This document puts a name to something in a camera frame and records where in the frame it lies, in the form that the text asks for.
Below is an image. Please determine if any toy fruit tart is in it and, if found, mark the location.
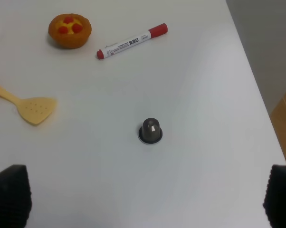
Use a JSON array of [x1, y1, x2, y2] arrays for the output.
[[48, 13, 92, 49]]

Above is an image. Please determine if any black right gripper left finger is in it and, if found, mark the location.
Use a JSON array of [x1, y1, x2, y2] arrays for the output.
[[0, 164, 32, 228]]

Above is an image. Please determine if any wooden spatula orange handle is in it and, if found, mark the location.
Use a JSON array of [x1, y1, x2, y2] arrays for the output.
[[0, 87, 57, 125]]

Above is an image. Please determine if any dark coffee capsule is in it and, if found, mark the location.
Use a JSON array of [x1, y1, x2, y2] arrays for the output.
[[138, 118, 163, 145]]

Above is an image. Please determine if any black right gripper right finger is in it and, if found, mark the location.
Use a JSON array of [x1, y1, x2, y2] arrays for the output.
[[263, 165, 286, 228]]

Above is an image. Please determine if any red white marker pen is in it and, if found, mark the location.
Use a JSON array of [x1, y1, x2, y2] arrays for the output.
[[96, 23, 168, 59]]

